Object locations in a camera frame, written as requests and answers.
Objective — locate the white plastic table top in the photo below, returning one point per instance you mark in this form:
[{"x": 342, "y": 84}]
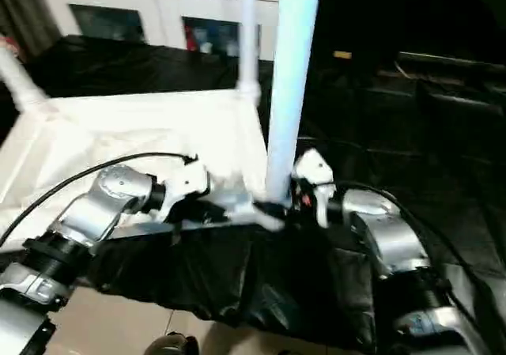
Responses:
[{"x": 138, "y": 125}]

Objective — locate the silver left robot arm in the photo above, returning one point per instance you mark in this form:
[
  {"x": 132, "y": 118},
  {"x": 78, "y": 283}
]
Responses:
[{"x": 99, "y": 201}]

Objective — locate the black shiny mat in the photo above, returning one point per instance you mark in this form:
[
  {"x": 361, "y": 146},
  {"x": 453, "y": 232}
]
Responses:
[{"x": 257, "y": 276}]

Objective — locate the grey robot foot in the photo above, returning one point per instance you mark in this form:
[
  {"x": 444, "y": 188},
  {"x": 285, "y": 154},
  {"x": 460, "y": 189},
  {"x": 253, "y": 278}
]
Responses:
[{"x": 172, "y": 345}]

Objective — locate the black flat bar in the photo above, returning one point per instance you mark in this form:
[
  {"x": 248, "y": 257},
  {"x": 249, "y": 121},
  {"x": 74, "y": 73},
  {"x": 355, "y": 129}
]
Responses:
[{"x": 454, "y": 59}]

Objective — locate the white cabinet with glass doors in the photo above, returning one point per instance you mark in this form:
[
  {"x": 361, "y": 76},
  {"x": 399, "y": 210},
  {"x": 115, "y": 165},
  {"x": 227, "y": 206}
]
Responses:
[{"x": 150, "y": 3}]

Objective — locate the black cabinet with gold label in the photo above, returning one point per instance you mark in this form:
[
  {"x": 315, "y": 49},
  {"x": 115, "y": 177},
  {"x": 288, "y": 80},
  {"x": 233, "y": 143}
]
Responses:
[{"x": 415, "y": 11}]

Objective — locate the red clothes hangers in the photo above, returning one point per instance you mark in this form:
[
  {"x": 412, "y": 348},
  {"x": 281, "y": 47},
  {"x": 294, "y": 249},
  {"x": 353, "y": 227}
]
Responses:
[{"x": 8, "y": 43}]

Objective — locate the grey curtain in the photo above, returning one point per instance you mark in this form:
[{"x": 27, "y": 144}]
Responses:
[{"x": 27, "y": 11}]

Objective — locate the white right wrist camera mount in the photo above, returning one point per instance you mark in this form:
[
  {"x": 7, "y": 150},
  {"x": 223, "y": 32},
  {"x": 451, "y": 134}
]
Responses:
[{"x": 316, "y": 173}]

